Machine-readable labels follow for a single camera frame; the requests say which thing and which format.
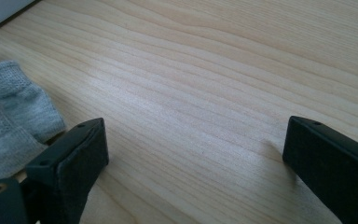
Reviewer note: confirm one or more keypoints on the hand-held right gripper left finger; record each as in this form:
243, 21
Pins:
70, 161

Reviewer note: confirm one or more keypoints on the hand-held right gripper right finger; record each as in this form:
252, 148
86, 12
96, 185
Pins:
332, 165

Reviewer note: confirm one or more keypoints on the grey knitted sock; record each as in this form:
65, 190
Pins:
9, 118

